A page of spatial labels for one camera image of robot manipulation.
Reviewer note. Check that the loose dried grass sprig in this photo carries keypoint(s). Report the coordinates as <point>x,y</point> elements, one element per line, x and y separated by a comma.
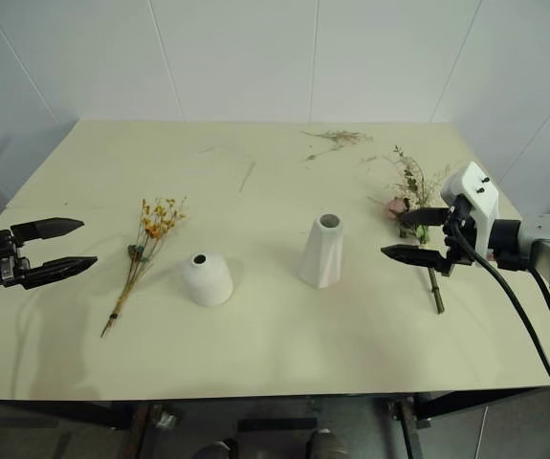
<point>336,137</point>

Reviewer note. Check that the dark rounded shape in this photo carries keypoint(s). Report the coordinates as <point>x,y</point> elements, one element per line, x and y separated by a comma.
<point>327,444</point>
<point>214,450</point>

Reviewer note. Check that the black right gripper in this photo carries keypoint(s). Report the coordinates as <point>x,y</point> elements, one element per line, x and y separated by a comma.
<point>461,239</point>

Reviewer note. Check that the rusty table leg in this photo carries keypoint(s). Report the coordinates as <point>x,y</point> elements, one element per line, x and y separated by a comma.
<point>143,430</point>
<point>411,425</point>

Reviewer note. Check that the black table frame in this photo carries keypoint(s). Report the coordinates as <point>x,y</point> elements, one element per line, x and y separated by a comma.
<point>88,413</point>

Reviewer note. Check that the pink rose flower bunch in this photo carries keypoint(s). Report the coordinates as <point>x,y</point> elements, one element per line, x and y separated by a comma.
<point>411,184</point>

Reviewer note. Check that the yellow dried flower bunch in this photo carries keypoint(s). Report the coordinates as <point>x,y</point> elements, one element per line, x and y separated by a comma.
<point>152,229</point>

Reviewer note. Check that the tall white vase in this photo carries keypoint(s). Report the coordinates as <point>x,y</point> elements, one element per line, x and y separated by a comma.
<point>322,258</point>

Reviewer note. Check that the short white vase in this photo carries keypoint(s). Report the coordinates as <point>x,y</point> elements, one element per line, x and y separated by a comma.
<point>207,282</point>

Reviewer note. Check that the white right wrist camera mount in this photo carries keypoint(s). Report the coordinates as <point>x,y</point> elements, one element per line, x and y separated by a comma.
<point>480,201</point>

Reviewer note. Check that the small loose dried twig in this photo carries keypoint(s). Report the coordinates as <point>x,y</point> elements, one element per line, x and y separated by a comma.
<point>247,176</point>

